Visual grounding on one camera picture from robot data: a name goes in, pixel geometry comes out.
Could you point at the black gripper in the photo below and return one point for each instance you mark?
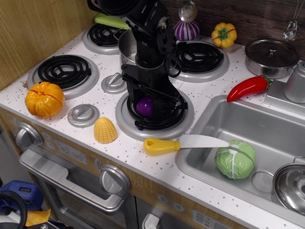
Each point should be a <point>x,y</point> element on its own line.
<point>153,81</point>

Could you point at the purple toy eggplant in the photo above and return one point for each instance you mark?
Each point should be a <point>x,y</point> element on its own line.
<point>145,106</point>

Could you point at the lidded steel pan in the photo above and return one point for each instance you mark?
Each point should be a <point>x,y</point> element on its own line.
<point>271,58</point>

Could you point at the steel pot in sink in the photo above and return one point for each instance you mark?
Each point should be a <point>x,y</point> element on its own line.
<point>289,185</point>

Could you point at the front centre black burner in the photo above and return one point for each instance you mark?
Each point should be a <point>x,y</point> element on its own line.
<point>141,128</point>

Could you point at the black burner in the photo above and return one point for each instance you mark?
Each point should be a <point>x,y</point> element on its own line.
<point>141,128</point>
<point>102,39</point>
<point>74,74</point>
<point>200,62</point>

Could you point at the silver stovetop knob upper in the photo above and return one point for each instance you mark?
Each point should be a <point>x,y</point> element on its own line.
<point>114,84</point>

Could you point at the silver stovetop knob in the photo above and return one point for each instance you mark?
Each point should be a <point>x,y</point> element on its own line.
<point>114,84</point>
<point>83,115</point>

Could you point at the yellow toy corn piece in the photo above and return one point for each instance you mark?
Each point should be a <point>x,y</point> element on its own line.
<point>104,131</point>

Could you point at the back right black burner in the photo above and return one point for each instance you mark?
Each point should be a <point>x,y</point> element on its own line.
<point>200,62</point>

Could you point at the silver stovetop knob lower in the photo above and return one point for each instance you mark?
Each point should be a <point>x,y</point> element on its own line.
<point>83,115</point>

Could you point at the front left black burner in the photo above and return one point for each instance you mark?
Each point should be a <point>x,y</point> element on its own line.
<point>74,74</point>

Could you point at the back left black burner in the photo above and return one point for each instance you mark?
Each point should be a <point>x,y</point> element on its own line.
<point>102,39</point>

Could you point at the purple striped toy onion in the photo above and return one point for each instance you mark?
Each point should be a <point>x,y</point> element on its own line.
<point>186,31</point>

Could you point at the silver oven knob right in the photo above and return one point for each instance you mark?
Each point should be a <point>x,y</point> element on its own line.
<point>113,181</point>

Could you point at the silver oven knob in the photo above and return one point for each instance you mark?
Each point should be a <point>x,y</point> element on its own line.
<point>27,136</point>
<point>113,181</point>

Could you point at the hanging steel ladle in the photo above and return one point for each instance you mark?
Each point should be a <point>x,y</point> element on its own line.
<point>187,11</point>

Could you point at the yellow toy bell pepper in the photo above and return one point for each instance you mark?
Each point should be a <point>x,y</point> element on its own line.
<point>224,35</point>

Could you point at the orange toy pumpkin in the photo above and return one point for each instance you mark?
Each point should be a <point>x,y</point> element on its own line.
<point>45,100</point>

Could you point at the green toy cabbage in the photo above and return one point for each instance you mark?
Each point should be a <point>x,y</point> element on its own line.
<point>236,161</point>

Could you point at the red toy chili pepper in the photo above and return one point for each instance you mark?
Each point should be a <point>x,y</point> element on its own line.
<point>254,85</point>

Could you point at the silver oven knob left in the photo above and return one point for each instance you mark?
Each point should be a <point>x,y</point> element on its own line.
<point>27,136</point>

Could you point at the steel sink basin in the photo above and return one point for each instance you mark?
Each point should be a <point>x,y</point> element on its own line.
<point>276,137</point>

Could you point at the steel kettle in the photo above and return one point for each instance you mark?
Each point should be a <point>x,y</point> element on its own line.
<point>295,86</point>

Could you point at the blue plastic device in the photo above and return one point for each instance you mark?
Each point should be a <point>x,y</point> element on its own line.
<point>30,193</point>

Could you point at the yellow cloth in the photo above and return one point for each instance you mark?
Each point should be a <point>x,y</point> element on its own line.
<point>35,217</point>

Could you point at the yellow handled toy knife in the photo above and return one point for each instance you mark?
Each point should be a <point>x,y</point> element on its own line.
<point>155,146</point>

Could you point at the steel pot with handles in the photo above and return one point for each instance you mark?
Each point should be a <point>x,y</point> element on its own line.
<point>127,46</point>

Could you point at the silver oven door handle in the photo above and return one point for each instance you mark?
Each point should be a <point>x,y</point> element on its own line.
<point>57,176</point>

